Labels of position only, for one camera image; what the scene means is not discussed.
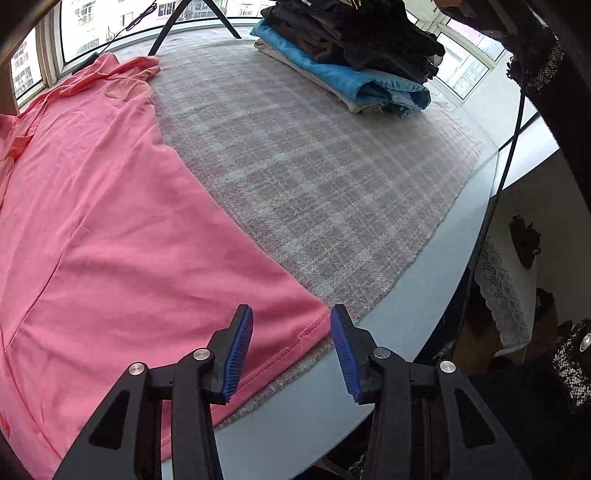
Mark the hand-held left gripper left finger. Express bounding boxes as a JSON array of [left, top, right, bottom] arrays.
[[53, 304, 254, 480]]

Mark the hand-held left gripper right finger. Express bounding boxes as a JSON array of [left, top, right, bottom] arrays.
[[329, 304, 532, 480]]

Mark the pink shirt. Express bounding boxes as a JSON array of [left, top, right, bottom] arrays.
[[0, 52, 331, 480]]

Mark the person's right forearm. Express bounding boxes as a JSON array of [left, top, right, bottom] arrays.
[[480, 0, 591, 153]]

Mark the stack of folded clothes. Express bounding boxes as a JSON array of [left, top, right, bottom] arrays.
[[250, 21, 431, 118]]

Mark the pile of dark clothes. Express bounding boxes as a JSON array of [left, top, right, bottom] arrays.
[[261, 0, 446, 84]]

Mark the plaid grey tablecloth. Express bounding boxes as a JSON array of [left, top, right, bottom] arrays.
[[150, 39, 485, 430]]

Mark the white lace cloth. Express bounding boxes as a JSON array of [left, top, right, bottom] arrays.
[[475, 235, 539, 349]]

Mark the black tweed jacket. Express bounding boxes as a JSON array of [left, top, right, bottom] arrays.
[[462, 318, 591, 480]]

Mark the beige folded cloth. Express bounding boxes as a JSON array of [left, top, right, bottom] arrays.
[[254, 39, 384, 114]]

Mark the black tripod stand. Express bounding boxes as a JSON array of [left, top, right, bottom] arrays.
[[148, 0, 242, 56]]

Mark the window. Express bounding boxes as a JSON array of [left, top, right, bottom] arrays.
[[9, 0, 259, 100]]

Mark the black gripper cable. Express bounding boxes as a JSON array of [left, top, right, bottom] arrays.
[[489, 90, 527, 204]]

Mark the thin black cable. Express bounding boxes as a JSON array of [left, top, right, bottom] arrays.
[[71, 2, 160, 75]]

